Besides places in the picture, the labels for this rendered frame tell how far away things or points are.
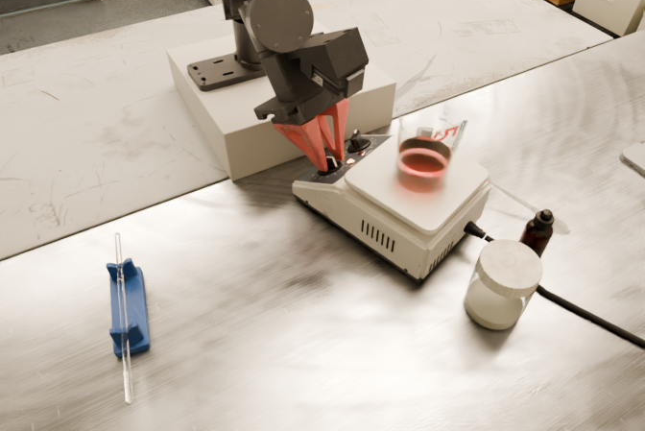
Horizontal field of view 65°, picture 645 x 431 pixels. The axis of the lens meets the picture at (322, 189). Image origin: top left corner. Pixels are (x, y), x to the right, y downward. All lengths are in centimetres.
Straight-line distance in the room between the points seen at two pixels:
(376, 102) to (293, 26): 28
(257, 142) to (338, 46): 22
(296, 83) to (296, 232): 18
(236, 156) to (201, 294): 18
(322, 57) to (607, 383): 41
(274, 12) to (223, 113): 23
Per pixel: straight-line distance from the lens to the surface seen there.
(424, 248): 52
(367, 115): 72
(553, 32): 108
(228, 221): 63
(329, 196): 58
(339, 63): 48
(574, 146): 80
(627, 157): 80
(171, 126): 79
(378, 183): 54
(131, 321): 56
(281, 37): 47
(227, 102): 68
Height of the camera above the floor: 137
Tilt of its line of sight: 46 degrees down
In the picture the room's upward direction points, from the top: straight up
